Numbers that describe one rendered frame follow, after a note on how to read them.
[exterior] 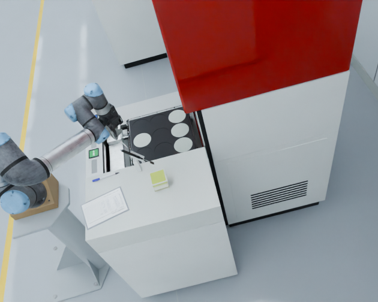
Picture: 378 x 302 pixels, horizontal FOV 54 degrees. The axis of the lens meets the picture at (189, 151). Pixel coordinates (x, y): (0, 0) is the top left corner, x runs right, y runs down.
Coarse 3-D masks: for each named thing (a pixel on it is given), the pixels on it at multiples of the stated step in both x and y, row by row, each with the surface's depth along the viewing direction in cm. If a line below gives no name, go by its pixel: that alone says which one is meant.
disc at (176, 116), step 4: (172, 112) 214; (176, 112) 213; (180, 112) 212; (172, 116) 212; (176, 116) 211; (180, 116) 210; (184, 116) 210; (172, 120) 210; (176, 120) 209; (180, 120) 209
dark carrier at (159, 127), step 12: (180, 108) 214; (132, 120) 216; (144, 120) 214; (156, 120) 212; (168, 120) 210; (132, 132) 210; (144, 132) 208; (156, 132) 207; (168, 132) 205; (192, 132) 201; (132, 144) 204; (156, 144) 201; (168, 144) 200; (156, 156) 196
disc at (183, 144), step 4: (176, 140) 200; (180, 140) 200; (184, 140) 199; (188, 140) 199; (176, 144) 198; (180, 144) 198; (184, 144) 197; (188, 144) 197; (192, 144) 196; (176, 148) 197; (180, 148) 196; (184, 148) 196; (188, 148) 195
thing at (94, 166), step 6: (96, 144) 202; (102, 150) 198; (102, 156) 195; (90, 162) 194; (96, 162) 194; (102, 162) 193; (90, 168) 192; (96, 168) 192; (102, 168) 190; (90, 174) 189; (96, 174) 189
